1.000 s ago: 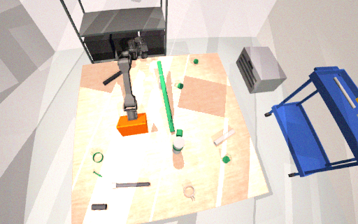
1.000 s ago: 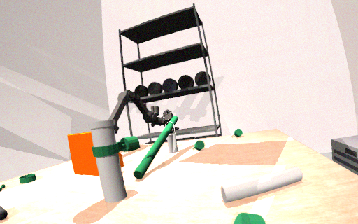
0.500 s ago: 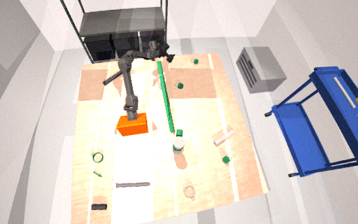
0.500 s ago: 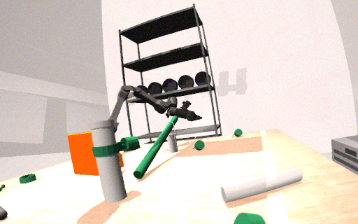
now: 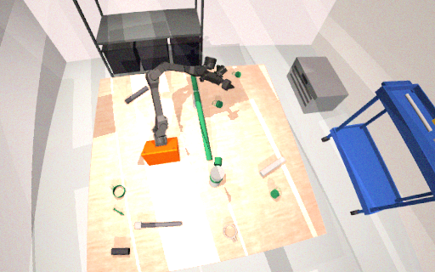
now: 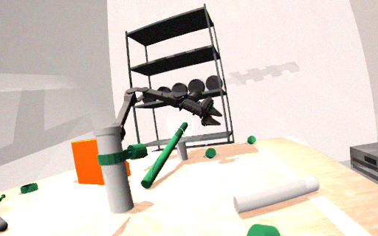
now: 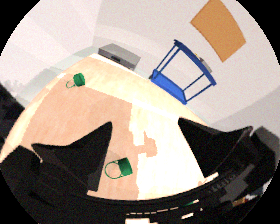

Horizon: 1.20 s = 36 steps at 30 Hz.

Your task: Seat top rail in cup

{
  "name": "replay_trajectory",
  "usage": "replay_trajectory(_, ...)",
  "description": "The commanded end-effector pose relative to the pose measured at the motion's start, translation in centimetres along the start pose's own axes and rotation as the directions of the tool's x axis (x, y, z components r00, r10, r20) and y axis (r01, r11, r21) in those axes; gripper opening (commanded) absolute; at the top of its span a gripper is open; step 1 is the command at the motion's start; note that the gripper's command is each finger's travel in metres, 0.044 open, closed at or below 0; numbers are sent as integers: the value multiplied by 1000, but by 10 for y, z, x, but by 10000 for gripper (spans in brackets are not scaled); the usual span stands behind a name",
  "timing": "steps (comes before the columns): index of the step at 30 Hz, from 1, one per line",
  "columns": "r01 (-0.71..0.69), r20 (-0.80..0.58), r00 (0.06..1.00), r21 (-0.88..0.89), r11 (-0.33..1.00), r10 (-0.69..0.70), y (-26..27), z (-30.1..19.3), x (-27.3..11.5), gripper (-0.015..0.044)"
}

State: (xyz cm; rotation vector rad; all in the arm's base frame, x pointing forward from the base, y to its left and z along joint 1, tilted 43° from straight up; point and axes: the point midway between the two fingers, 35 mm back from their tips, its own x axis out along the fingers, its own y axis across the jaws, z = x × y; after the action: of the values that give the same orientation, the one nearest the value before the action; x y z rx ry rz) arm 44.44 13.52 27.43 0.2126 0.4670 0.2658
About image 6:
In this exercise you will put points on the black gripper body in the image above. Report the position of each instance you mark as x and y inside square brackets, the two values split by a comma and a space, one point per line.
[200, 110]

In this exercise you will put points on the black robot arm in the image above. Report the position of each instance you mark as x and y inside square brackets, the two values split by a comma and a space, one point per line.
[174, 99]

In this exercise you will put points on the green band with end cup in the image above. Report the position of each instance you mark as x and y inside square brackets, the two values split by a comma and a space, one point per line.
[134, 152]

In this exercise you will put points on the grey metal post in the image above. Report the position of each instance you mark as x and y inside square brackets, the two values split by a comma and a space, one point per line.
[114, 175]

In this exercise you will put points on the white cylinder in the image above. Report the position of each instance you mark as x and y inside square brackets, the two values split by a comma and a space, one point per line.
[272, 195]

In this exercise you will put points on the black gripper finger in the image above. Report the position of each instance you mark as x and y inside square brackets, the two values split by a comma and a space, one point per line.
[212, 121]
[213, 111]

